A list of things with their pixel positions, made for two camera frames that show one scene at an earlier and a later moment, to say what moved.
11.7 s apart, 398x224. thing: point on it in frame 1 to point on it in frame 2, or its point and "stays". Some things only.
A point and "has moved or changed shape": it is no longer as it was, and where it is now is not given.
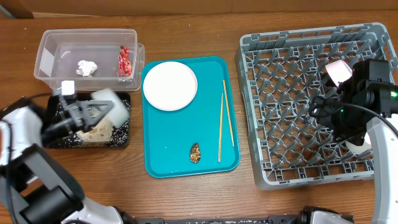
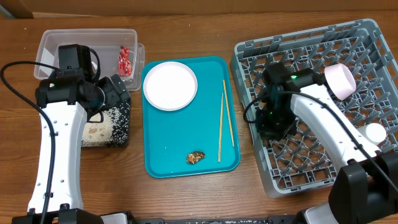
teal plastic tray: [200, 138] stays
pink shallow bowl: [338, 71] stays
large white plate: [170, 86] stays
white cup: [358, 149] has moved or changed shape
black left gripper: [76, 109] to [114, 96]
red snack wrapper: [124, 64] stays
